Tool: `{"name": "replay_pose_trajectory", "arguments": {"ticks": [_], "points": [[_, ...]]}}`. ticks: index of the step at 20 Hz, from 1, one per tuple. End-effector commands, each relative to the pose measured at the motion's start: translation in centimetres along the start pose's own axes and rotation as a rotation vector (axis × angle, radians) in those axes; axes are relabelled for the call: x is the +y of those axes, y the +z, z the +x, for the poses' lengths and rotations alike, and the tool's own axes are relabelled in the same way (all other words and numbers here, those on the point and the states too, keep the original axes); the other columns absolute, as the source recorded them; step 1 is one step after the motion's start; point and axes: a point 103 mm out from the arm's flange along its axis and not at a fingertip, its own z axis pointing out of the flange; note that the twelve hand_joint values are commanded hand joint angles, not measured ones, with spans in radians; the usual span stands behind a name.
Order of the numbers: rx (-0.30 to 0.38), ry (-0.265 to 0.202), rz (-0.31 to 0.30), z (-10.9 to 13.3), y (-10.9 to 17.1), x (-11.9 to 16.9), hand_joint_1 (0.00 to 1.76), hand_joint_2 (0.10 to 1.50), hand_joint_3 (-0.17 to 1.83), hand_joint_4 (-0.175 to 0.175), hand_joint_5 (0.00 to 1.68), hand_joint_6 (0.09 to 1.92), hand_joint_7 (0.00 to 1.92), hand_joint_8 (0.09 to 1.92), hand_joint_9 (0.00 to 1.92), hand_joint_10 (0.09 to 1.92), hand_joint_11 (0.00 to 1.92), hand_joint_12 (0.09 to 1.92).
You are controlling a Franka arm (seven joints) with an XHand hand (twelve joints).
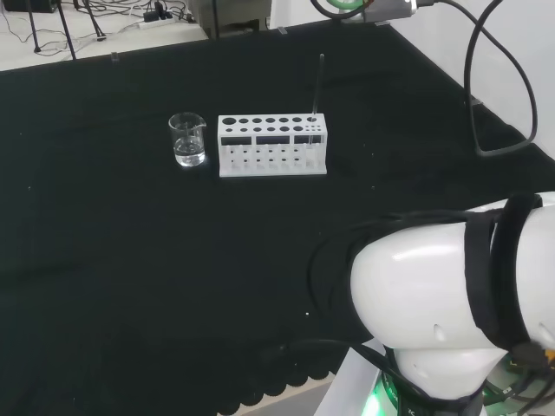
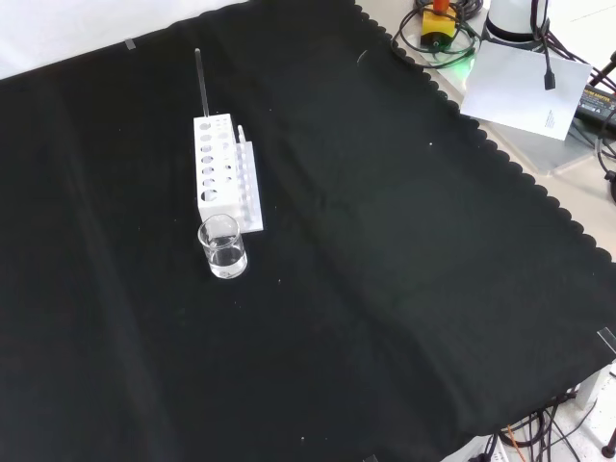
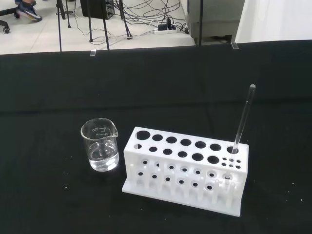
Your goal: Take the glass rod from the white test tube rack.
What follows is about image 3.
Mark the black tripod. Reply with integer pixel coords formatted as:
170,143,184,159
55,0,74,53
85,0,134,51

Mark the person's foot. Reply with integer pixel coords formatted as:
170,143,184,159
14,0,43,22

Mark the black power adapter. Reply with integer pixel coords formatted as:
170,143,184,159
157,17,176,31

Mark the black computer case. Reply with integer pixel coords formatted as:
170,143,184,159
79,0,116,20

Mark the white test tube rack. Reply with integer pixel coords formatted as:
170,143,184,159
121,126,250,217

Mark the black office chair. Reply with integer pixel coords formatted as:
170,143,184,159
0,4,20,35

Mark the glass beaker with water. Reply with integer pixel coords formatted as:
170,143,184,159
80,117,120,172

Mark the white power strip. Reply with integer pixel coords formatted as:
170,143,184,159
153,28,178,35

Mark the pale board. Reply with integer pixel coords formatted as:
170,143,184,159
234,0,312,45

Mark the grey cabinet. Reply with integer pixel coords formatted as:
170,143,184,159
186,0,246,46

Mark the black bench cloth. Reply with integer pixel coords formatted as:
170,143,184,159
0,39,312,234

